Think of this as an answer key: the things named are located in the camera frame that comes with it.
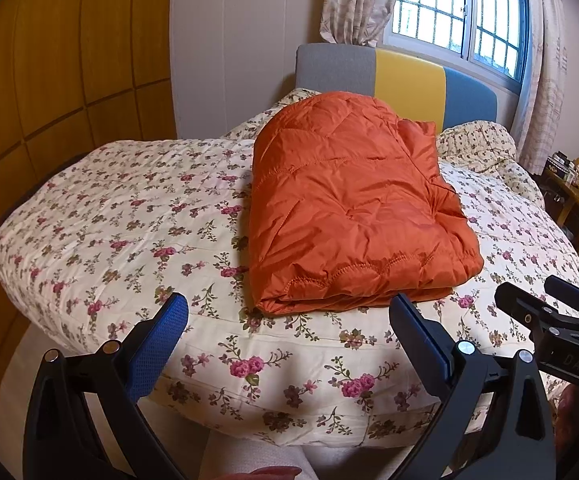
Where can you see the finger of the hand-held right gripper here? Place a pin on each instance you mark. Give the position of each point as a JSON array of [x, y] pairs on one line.
[[524, 305], [577, 295]]

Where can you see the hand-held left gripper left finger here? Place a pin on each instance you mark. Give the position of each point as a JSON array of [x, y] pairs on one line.
[[157, 350]]

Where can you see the pink slipper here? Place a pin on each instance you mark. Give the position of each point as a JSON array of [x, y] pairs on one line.
[[259, 473]]

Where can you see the grey yellow blue headboard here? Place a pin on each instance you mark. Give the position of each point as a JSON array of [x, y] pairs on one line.
[[409, 75]]

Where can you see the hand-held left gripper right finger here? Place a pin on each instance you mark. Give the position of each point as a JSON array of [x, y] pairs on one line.
[[422, 340]]

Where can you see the floral quilt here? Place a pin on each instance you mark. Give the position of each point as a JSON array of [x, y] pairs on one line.
[[119, 220]]

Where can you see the long patterned curtain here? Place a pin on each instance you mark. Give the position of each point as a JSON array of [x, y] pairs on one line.
[[544, 60]]

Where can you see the barred window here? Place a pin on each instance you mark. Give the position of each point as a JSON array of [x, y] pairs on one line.
[[444, 5]]

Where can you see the orange quilted jacket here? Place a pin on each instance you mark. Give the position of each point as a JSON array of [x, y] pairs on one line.
[[349, 200]]

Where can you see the short patterned curtain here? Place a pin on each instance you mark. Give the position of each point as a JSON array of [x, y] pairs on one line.
[[359, 0]]

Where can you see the wooden wardrobe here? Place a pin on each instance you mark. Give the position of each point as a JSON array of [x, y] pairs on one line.
[[59, 60]]

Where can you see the wooden desk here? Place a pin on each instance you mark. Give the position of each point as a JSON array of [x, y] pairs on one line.
[[564, 200]]

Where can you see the round decorated tin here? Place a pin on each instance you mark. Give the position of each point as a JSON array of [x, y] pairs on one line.
[[557, 166]]

